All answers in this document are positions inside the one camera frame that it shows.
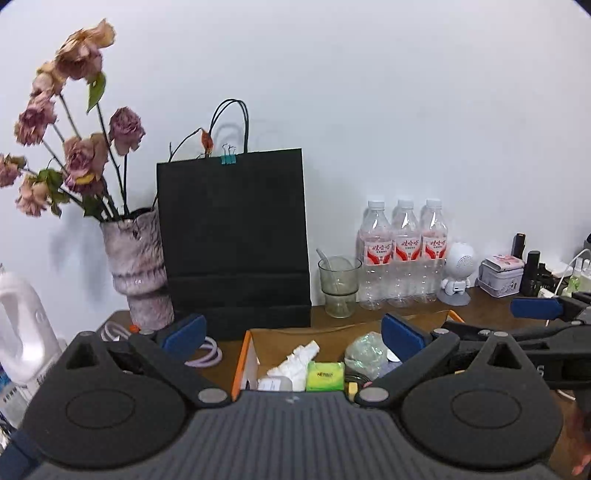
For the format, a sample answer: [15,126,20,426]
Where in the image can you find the purple coiled cable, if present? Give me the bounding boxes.
[102,320,223,369]

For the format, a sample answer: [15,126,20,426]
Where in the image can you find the white plastic jug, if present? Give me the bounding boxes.
[0,272,64,428]

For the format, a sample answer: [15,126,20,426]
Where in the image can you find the green tissue pack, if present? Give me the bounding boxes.
[305,361,346,393]

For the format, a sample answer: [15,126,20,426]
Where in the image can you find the person's right hand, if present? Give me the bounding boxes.
[570,401,591,477]

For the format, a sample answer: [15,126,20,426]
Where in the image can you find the green spray bottle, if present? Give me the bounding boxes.
[566,258,585,296]

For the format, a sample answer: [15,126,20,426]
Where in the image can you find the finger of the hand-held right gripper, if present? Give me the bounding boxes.
[510,292,591,320]
[441,321,591,344]

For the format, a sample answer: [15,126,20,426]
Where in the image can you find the white power strip with cables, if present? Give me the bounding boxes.
[551,248,591,297]

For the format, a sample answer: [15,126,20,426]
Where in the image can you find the dried pink flowers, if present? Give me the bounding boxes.
[0,18,215,223]

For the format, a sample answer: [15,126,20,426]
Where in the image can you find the printed tin box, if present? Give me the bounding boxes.
[476,253,526,298]

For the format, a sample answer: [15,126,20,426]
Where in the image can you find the black paper bag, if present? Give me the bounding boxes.
[156,97,313,342]

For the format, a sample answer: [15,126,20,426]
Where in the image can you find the white robot speaker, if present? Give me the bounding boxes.
[436,242,476,306]

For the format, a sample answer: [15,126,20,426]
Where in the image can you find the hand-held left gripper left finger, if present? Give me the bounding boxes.
[65,313,232,409]

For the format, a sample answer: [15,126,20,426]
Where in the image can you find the clear glass cup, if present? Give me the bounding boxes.
[318,256,363,319]

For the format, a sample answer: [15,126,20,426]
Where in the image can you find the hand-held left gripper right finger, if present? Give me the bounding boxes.
[355,313,542,409]

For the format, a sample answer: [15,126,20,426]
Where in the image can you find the clear water bottle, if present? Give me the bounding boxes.
[356,199,393,310]
[388,198,424,308]
[419,198,450,304]

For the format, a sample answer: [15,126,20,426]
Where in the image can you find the iridescent plastic bag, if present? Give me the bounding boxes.
[344,333,393,380]

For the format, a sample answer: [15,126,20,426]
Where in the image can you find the translucent cotton swab container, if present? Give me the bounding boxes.
[256,376,294,393]

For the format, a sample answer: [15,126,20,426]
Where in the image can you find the white tissue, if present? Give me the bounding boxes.
[266,340,322,391]

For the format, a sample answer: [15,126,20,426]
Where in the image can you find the orange cardboard box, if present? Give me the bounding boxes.
[231,309,465,402]

